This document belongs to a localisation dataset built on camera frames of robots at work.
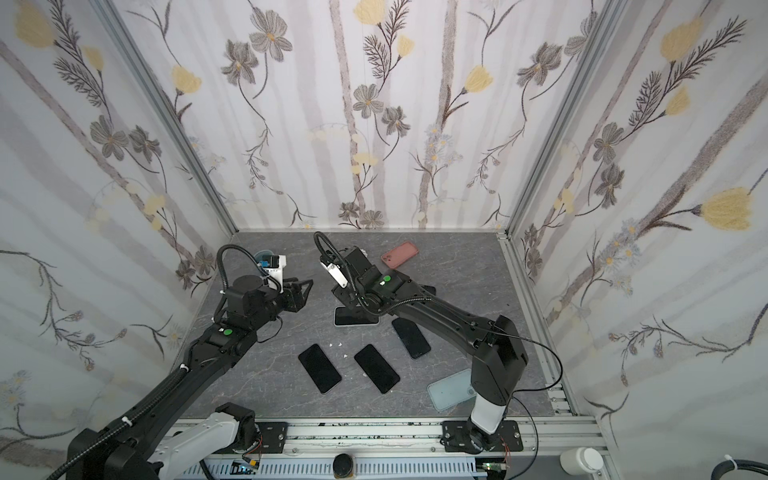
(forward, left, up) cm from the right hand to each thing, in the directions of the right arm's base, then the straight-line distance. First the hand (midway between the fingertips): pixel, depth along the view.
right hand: (339, 273), depth 78 cm
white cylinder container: (-39, -57, -10) cm, 70 cm away
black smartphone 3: (-8, -21, -22) cm, 32 cm away
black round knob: (-41, -5, -12) cm, 43 cm away
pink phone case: (+27, -18, -25) cm, 41 cm away
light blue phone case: (-2, -3, -23) cm, 23 cm away
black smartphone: (-18, +5, -24) cm, 30 cm away
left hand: (0, +10, -1) cm, 10 cm away
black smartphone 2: (-17, -11, -24) cm, 32 cm away
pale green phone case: (-23, -33, -22) cm, 46 cm away
